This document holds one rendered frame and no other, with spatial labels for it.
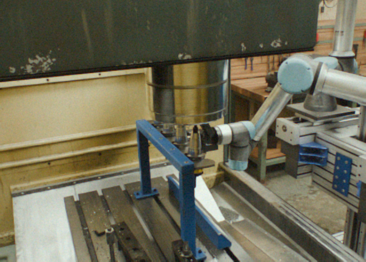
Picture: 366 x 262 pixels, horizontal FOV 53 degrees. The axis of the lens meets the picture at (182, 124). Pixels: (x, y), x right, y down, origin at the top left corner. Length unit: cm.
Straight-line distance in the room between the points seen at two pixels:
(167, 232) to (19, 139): 79
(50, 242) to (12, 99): 61
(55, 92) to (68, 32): 118
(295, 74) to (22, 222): 126
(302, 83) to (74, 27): 89
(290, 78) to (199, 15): 74
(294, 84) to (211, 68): 66
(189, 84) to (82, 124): 115
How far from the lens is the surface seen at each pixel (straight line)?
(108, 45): 53
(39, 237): 169
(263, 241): 160
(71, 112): 171
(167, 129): 128
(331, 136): 176
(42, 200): 180
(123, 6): 53
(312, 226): 159
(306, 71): 126
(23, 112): 170
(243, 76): 385
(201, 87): 64
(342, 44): 188
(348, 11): 187
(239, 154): 143
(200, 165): 105
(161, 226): 136
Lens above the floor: 166
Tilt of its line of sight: 19 degrees down
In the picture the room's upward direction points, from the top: 2 degrees counter-clockwise
